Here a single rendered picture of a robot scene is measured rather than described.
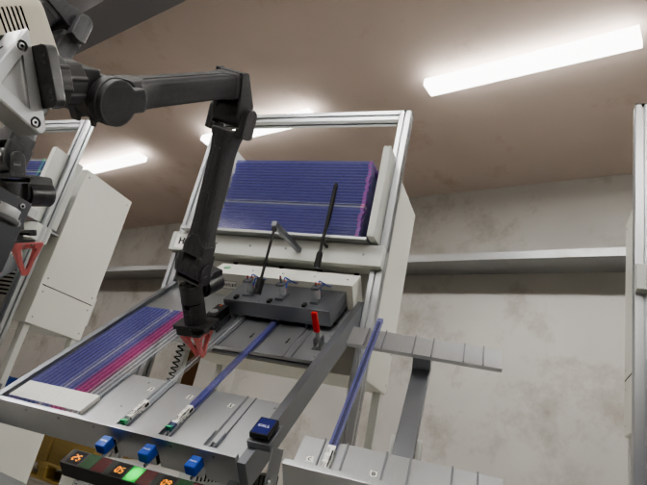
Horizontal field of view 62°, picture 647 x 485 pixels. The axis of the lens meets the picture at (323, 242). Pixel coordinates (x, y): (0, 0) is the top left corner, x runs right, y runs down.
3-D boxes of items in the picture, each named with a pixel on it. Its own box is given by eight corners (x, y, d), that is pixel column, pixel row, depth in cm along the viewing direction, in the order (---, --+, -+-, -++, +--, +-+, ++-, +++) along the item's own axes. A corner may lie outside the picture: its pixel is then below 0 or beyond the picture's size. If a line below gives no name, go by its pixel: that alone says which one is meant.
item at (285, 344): (317, 378, 136) (315, 360, 134) (114, 343, 161) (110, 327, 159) (358, 319, 165) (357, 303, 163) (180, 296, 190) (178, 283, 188)
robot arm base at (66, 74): (-7, 55, 80) (45, 42, 74) (42, 59, 87) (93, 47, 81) (5, 114, 82) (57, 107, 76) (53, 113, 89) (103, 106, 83)
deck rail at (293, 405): (248, 490, 102) (245, 464, 100) (240, 488, 103) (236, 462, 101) (365, 320, 164) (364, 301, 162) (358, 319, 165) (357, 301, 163)
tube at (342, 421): (323, 487, 86) (323, 482, 86) (314, 485, 87) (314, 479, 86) (383, 322, 131) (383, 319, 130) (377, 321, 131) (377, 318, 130)
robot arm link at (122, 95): (227, 60, 124) (263, 69, 120) (221, 117, 130) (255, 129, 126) (55, 65, 87) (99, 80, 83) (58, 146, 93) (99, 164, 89)
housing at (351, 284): (354, 328, 162) (352, 285, 157) (216, 310, 180) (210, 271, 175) (363, 317, 169) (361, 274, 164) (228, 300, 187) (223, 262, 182)
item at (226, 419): (241, 472, 103) (239, 459, 102) (0, 410, 128) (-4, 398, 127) (285, 413, 120) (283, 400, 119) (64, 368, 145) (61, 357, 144)
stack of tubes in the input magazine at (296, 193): (359, 237, 164) (375, 161, 174) (216, 227, 184) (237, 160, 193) (370, 252, 175) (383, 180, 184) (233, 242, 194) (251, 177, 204)
